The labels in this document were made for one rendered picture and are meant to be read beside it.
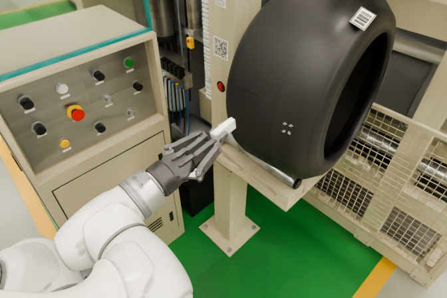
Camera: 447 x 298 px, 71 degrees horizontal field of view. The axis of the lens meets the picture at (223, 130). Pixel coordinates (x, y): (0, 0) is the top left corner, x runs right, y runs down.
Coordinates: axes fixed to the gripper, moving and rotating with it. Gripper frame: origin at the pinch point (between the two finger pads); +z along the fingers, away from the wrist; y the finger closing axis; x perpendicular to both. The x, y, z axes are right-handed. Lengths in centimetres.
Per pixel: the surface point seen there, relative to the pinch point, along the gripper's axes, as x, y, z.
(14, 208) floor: 114, 142, -71
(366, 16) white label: -16.1, -12.0, 37.3
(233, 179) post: 72, 28, 23
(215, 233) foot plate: 125, 37, 10
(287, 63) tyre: -9.7, -3.6, 19.3
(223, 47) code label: 5.3, 32.4, 30.9
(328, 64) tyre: -10.6, -11.6, 23.5
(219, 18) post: -4.0, 34.7, 32.4
